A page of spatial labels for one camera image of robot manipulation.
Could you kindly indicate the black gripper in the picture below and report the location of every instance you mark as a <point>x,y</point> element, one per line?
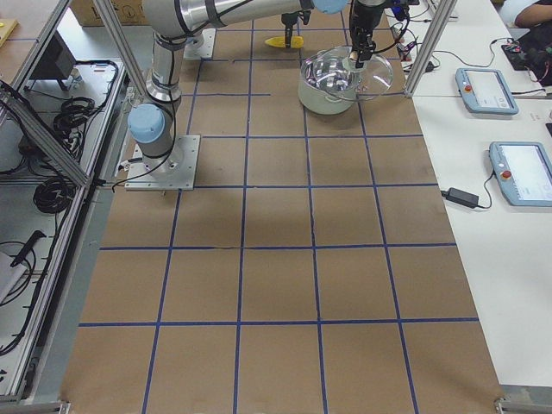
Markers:
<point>359,16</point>
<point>287,28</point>

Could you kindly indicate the yellow corn cob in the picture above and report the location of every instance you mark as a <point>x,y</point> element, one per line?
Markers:
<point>293,42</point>

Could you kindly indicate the glass pot lid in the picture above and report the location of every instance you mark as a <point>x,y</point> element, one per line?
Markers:
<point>377,77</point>

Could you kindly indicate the person forearm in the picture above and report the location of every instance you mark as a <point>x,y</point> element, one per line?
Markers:
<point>533,15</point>

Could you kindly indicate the pale green steel pot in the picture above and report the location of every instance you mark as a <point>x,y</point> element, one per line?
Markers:
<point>328,83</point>

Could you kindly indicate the upper teach pendant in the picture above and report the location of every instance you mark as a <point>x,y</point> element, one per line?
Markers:
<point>484,91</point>

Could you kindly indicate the teach pendant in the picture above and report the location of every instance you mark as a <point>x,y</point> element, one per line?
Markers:
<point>484,91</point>
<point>523,172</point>

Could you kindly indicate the black power adapter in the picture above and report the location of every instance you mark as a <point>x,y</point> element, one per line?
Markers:
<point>461,197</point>

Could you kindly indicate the lower teach pendant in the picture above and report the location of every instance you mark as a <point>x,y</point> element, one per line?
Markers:
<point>523,172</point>

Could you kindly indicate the black monitor box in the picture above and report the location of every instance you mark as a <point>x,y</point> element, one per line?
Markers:
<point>56,63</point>

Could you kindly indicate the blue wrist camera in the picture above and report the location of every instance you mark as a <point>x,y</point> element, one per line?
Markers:
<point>400,9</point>

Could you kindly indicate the aluminium frame post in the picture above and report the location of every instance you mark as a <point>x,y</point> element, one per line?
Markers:
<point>430,40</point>
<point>113,26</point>

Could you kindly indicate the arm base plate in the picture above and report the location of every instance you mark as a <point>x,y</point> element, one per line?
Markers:
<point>177,173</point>
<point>201,46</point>

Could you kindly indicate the left aluminium frame post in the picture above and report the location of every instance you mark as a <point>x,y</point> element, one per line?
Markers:
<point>113,26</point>

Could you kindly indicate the aluminium frame diagonal strut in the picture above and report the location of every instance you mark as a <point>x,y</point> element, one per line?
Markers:
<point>37,131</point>

